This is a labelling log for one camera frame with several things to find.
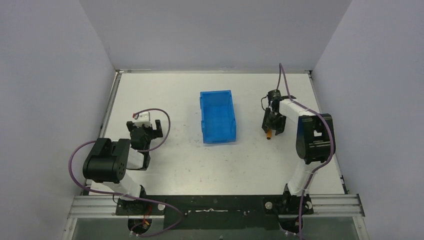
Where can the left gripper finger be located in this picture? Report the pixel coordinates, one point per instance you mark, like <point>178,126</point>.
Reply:
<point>130,125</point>
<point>158,132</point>

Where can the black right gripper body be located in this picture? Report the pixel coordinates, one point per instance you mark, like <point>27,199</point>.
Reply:
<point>273,118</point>

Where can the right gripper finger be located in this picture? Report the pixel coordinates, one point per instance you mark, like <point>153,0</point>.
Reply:
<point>280,124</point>
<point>265,122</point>

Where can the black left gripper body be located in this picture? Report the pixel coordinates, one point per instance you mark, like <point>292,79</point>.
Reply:
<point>151,131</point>

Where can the orange handled screwdriver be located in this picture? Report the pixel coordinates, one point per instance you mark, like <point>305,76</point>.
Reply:
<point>269,134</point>

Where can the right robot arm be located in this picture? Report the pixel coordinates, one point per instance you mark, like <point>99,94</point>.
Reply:
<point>314,145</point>

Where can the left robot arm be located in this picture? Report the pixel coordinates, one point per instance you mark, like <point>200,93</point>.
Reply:
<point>108,161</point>

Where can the blue plastic bin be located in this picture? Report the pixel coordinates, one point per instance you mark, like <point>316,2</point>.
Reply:
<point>218,120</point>

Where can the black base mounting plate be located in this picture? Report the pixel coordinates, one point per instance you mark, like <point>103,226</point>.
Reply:
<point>265,216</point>

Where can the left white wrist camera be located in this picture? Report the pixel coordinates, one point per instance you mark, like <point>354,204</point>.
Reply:
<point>142,118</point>

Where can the aluminium frame rail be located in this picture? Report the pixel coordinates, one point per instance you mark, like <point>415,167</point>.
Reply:
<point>324,206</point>

